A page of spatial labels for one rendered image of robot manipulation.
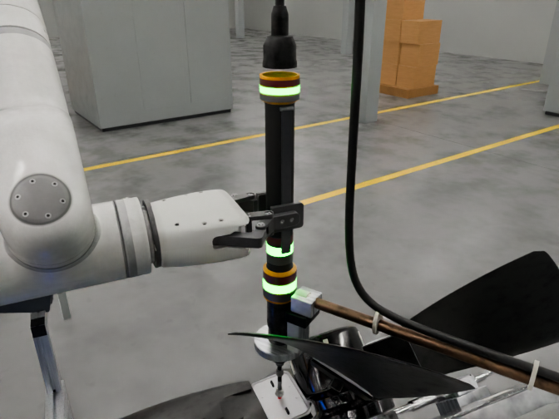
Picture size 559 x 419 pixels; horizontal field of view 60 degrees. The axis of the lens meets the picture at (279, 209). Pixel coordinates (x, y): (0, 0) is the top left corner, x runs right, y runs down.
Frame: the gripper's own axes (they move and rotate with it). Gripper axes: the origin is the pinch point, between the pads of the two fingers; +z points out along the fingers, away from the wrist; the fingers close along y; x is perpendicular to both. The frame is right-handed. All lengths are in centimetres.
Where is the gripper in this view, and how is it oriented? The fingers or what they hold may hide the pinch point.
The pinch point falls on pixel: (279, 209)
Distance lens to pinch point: 58.1
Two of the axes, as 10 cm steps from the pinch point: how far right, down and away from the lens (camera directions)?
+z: 9.2, -1.7, 3.6
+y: 4.0, 3.8, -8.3
